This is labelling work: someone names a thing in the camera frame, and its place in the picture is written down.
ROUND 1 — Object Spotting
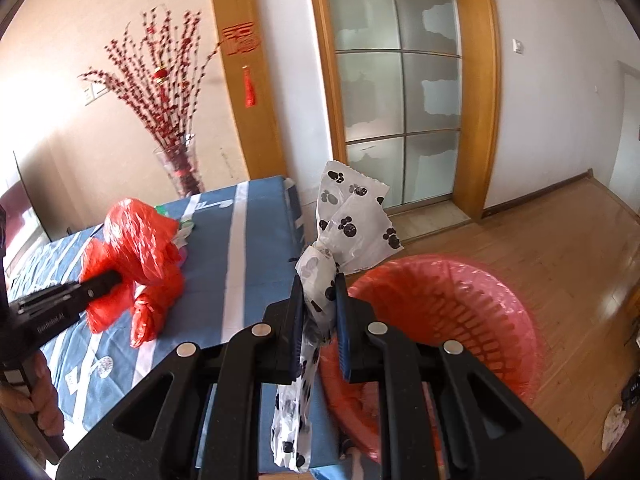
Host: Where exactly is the red tasselled wall ornament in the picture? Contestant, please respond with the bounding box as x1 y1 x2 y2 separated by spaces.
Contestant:
220 21 261 109

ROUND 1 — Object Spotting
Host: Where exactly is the wooden door frame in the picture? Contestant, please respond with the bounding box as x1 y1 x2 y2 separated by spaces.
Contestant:
305 0 502 221

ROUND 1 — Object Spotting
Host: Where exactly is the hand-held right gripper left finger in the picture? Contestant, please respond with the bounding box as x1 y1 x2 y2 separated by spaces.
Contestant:
56 275 306 480

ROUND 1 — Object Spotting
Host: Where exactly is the person's left hand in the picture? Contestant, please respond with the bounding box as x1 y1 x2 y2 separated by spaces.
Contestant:
0 352 65 431

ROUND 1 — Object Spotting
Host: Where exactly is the white floor cloth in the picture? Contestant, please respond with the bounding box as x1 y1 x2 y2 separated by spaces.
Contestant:
601 402 630 453

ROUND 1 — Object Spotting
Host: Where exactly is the frosted glass sliding door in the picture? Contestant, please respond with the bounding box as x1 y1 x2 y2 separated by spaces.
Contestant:
320 0 463 211

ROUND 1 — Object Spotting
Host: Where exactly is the black shoe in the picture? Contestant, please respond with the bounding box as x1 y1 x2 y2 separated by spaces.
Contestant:
620 369 640 407

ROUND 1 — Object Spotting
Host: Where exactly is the red bin with liner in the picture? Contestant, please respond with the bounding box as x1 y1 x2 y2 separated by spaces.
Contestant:
320 254 548 480

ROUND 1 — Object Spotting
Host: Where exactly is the glass vase with red branches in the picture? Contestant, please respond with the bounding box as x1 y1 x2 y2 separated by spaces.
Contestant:
77 7 221 198

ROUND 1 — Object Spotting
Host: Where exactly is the green plastic wrapper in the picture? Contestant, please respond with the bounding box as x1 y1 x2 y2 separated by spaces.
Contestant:
154 204 196 248

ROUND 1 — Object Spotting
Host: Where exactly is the white paw-print plastic bag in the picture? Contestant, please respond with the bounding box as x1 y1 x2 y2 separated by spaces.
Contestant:
270 160 405 475

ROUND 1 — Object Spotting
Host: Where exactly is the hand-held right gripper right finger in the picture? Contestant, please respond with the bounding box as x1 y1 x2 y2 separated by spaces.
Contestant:
334 274 585 480

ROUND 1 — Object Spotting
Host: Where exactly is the red plastic bag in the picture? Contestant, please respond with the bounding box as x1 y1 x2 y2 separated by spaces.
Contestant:
79 198 187 350

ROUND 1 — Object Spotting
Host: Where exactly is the blue striped tablecloth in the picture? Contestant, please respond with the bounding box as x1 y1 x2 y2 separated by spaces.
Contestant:
7 175 346 476

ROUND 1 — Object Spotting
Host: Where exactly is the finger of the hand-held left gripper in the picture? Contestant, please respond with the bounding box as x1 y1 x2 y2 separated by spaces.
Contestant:
79 270 124 302

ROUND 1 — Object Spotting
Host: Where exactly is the wooden arch trim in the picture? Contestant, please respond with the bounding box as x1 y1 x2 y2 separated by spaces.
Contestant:
207 0 288 181

